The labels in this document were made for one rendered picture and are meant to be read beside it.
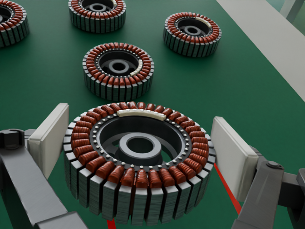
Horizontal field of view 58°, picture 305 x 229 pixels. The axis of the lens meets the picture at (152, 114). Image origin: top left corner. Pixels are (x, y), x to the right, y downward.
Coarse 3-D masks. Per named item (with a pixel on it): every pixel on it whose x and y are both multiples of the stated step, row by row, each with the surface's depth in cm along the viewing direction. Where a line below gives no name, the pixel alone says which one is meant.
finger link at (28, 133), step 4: (28, 132) 17; (32, 132) 17; (28, 136) 16; (0, 164) 13; (0, 168) 13; (0, 172) 13; (0, 176) 13; (0, 180) 13; (0, 184) 13; (0, 188) 13
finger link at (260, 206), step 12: (264, 168) 14; (276, 168) 14; (264, 180) 13; (276, 180) 13; (252, 192) 12; (264, 192) 12; (276, 192) 12; (252, 204) 11; (264, 204) 11; (276, 204) 11; (240, 216) 10; (252, 216) 10; (264, 216) 10; (240, 228) 9; (252, 228) 9; (264, 228) 10
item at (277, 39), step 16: (224, 0) 70; (240, 0) 72; (256, 0) 73; (240, 16) 66; (256, 16) 67; (272, 16) 68; (256, 32) 62; (272, 32) 63; (288, 32) 64; (272, 48) 58; (288, 48) 59; (304, 48) 60; (272, 64) 55; (288, 64) 55; (304, 64) 56; (288, 80) 52; (304, 80) 52; (304, 96) 49
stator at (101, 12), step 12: (72, 0) 53; (84, 0) 55; (96, 0) 57; (108, 0) 56; (120, 0) 56; (72, 12) 52; (84, 12) 51; (96, 12) 54; (108, 12) 52; (120, 12) 53; (84, 24) 52; (96, 24) 52; (108, 24) 52; (120, 24) 55
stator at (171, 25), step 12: (168, 24) 52; (180, 24) 55; (192, 24) 56; (204, 24) 55; (216, 24) 55; (168, 36) 52; (180, 36) 50; (192, 36) 51; (204, 36) 51; (216, 36) 52; (180, 48) 51; (192, 48) 50; (204, 48) 51; (216, 48) 54
